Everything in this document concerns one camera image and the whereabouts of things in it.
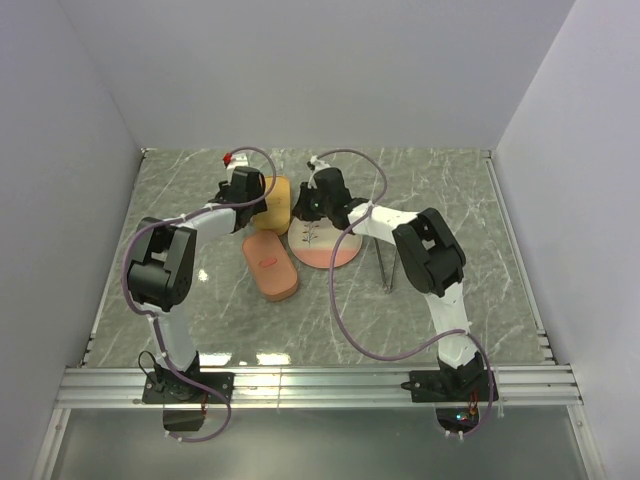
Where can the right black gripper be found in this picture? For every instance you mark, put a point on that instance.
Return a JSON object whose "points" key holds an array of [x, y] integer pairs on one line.
{"points": [[301, 208]]}

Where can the metal tongs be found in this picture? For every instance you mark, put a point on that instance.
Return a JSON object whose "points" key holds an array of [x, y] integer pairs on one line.
{"points": [[387, 263]]}

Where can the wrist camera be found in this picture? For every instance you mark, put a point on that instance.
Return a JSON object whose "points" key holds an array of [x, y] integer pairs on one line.
{"points": [[315, 165], [234, 160]]}

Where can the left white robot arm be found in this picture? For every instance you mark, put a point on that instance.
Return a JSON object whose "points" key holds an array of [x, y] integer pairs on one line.
{"points": [[158, 270]]}

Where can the pink lunch box lid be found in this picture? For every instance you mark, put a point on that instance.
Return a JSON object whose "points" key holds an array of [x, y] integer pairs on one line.
{"points": [[268, 260]]}

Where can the pink lunch box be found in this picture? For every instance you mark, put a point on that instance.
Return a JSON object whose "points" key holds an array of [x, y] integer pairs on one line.
{"points": [[279, 292]]}

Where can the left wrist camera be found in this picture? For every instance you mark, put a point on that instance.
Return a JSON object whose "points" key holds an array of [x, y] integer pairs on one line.
{"points": [[234, 160]]}

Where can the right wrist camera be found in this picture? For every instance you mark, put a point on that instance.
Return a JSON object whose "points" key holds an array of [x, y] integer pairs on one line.
{"points": [[315, 165]]}

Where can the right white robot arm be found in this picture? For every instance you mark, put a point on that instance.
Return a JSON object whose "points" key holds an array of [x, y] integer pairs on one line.
{"points": [[433, 262]]}

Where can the orange lunch box lid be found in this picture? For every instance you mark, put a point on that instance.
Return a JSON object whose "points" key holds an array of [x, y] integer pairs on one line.
{"points": [[278, 204]]}

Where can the pink and cream plate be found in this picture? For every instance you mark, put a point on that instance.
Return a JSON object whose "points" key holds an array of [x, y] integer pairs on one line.
{"points": [[312, 243]]}

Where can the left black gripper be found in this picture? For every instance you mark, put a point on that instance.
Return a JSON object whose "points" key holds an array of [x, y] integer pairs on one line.
{"points": [[261, 205]]}

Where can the orange lunch box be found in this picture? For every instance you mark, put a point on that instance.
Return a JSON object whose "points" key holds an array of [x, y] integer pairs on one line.
{"points": [[278, 231]]}

